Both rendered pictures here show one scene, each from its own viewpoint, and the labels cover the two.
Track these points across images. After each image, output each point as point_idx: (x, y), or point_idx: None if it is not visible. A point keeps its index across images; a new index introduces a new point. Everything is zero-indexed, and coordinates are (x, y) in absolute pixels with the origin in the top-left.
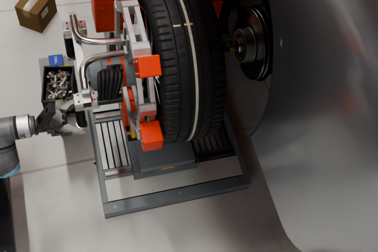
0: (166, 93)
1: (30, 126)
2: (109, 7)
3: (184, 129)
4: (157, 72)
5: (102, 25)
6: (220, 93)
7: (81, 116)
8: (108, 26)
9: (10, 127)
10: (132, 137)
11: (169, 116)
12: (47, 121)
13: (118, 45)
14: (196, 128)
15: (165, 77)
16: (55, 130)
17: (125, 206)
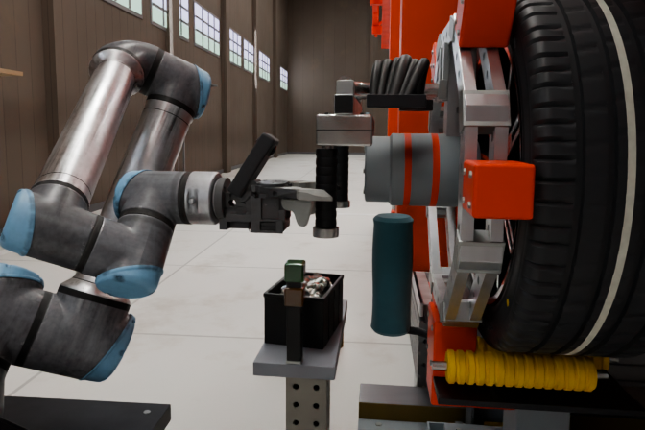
0: (533, 44)
1: (214, 184)
2: (423, 206)
3: (600, 165)
4: None
5: None
6: None
7: (326, 176)
8: (419, 253)
9: (178, 175)
10: (449, 373)
11: (545, 99)
12: (252, 168)
13: (431, 211)
14: (637, 171)
15: (529, 17)
16: (263, 208)
17: None
